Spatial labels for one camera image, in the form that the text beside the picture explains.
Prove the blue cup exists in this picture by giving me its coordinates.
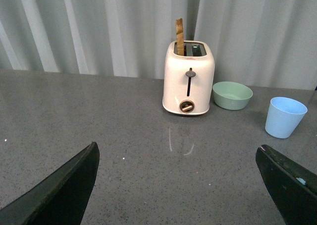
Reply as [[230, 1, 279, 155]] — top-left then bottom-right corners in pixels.
[[265, 97, 308, 139]]

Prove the white toaster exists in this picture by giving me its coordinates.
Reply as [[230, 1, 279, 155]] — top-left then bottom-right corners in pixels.
[[162, 41, 215, 115]]

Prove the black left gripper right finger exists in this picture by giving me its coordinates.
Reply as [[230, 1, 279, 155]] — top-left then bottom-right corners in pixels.
[[256, 145, 317, 225]]

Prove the green bowl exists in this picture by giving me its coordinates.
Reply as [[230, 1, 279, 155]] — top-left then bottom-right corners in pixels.
[[212, 81, 253, 111]]

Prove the grey curtain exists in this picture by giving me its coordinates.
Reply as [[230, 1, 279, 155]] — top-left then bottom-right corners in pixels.
[[0, 0, 317, 90]]

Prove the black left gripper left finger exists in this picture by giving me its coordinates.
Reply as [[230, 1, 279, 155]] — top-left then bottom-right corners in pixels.
[[0, 142, 100, 225]]

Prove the brown toast slice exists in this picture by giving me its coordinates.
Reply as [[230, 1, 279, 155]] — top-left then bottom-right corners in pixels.
[[175, 18, 184, 56]]

